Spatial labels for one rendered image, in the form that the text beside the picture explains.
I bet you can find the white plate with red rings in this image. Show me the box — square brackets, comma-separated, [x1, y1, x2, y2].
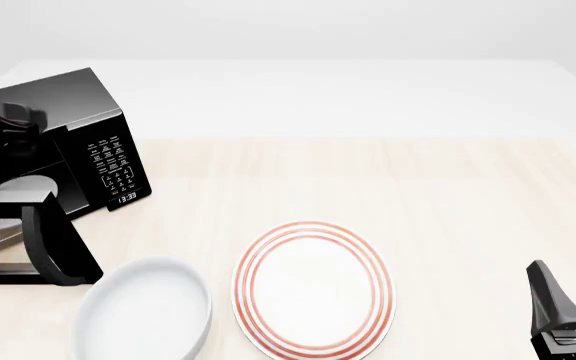
[230, 219, 397, 360]

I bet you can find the white shallow bowl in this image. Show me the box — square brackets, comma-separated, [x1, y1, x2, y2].
[71, 255, 215, 360]

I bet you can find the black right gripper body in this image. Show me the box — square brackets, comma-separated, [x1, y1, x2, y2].
[531, 326, 576, 360]

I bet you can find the black microwave oven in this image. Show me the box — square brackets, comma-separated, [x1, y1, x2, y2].
[0, 66, 153, 222]

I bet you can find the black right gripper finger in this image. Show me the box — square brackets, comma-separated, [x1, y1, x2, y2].
[525, 258, 576, 338]

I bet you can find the black microwave door handle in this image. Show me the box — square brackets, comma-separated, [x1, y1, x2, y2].
[21, 204, 90, 288]

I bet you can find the black microwave door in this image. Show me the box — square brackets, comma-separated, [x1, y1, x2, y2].
[0, 189, 105, 287]

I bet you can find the white glass turntable plate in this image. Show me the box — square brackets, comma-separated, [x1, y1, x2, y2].
[0, 174, 61, 231]

